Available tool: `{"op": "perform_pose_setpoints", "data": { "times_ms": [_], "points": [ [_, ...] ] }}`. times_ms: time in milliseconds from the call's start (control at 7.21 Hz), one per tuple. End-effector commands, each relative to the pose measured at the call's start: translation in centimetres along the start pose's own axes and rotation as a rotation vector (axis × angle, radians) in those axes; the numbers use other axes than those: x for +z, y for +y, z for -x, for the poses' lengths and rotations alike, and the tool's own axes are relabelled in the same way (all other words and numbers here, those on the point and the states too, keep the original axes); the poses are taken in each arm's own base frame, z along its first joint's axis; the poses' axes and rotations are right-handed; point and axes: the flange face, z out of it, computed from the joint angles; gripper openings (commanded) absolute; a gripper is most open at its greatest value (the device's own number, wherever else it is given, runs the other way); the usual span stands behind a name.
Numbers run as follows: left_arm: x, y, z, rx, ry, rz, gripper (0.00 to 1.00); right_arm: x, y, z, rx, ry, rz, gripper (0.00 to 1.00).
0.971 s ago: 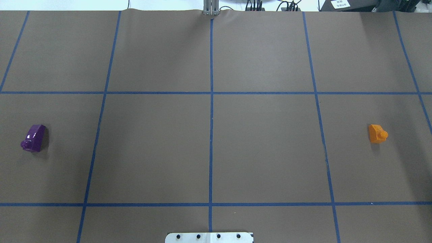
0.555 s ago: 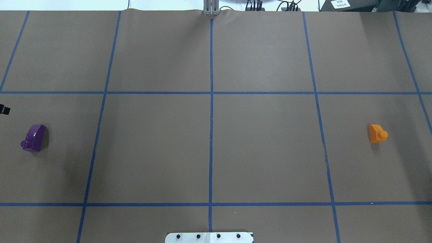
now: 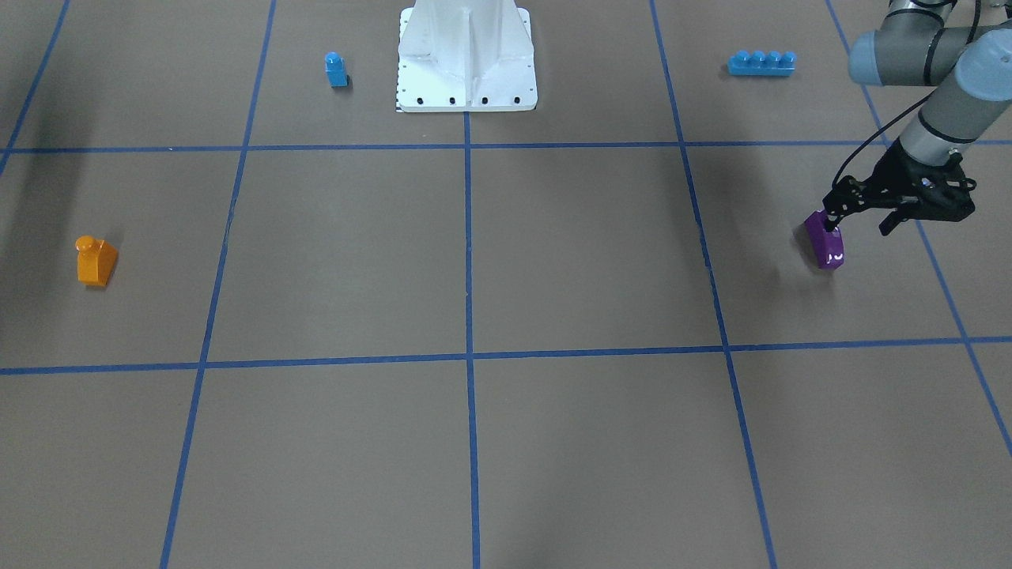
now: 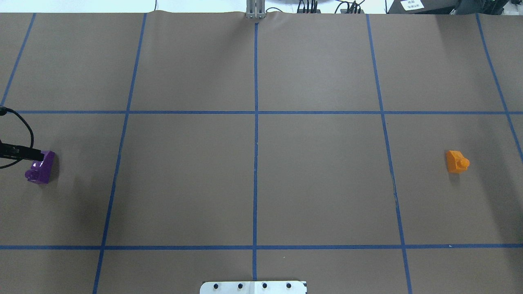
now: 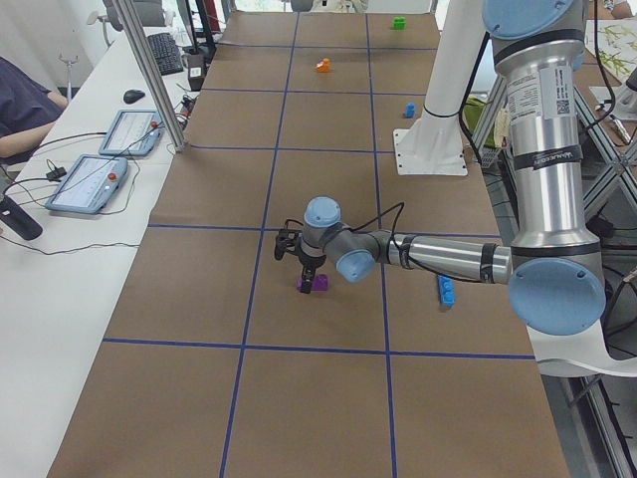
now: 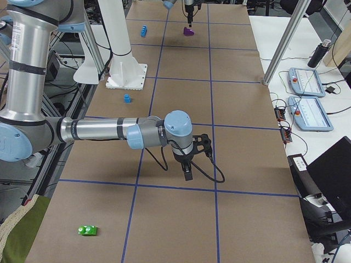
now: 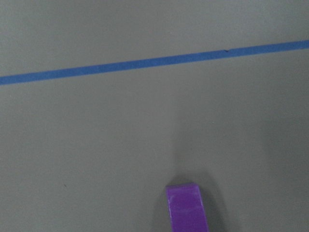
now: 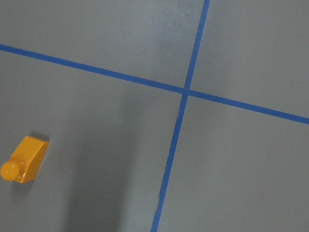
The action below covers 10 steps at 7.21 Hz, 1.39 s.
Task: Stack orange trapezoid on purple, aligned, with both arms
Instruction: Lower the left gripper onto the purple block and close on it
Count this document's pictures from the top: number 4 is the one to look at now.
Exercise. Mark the purple trapezoid block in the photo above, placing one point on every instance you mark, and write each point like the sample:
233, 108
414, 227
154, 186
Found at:
40, 170

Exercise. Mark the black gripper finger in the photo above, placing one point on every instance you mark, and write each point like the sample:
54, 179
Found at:
17, 152

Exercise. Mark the black box with label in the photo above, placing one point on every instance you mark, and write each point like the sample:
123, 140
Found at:
456, 7

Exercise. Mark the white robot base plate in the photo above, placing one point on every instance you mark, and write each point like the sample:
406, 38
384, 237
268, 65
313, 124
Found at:
254, 287

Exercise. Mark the orange trapezoid block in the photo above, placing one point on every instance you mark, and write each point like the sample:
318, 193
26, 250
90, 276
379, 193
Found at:
456, 162

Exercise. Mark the aluminium frame post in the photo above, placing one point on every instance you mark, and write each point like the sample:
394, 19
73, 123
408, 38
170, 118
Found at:
255, 9

